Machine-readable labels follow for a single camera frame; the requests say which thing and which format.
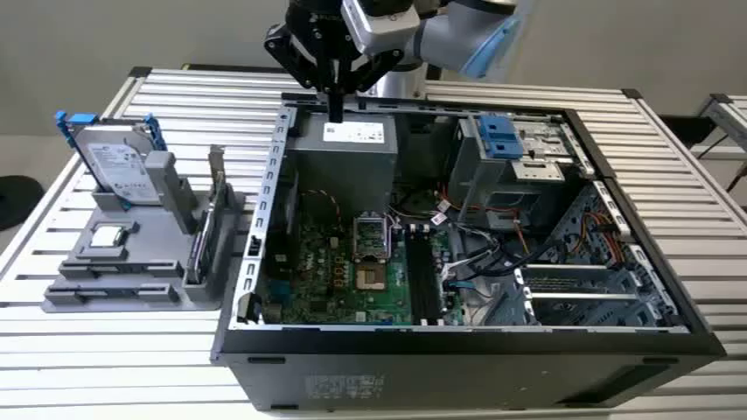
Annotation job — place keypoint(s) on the black RAM slot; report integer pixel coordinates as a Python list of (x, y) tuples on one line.
[(414, 275), (422, 275), (430, 275), (437, 275)]

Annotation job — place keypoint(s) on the blue plastic drive latch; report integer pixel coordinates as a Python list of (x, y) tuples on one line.
[(497, 135)]

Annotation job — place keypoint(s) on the CPU socket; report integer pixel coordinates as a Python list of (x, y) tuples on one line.
[(371, 277)]

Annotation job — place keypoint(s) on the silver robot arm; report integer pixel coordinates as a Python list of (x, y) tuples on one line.
[(450, 39)]

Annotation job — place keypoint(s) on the long dark RAM stick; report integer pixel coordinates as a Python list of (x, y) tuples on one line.
[(116, 290), (116, 265)]

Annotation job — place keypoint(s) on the hard disk in blue carrier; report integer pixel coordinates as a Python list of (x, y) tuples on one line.
[(114, 162)]

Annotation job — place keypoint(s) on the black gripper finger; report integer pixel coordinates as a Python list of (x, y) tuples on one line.
[(292, 61), (367, 74)]

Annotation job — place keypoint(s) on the silver disk bay cage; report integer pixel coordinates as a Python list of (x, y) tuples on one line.
[(583, 296)]

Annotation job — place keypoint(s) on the silver CPU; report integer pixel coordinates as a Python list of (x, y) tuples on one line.
[(106, 237)]

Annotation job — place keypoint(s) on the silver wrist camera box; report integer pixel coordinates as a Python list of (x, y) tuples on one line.
[(379, 26)]

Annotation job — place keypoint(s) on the black blue plastic tab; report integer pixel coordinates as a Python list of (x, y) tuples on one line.
[(248, 308)]

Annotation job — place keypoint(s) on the blue expansion slot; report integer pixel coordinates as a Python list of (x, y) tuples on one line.
[(280, 293)]

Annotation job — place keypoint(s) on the graphics card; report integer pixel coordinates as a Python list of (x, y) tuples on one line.
[(204, 245)]

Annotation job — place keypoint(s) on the grey metal drive cage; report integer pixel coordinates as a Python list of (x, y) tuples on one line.
[(485, 184)]

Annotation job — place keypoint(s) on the grey power supply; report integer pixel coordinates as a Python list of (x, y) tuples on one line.
[(345, 175)]

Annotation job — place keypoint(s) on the green motherboard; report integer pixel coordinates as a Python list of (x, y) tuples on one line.
[(321, 271)]

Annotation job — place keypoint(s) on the black round stand base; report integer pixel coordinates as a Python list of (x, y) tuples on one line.
[(18, 201)]

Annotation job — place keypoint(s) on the grey parts rack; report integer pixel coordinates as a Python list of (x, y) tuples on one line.
[(152, 227)]

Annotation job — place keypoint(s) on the black PC case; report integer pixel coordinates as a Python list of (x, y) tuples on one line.
[(467, 380)]

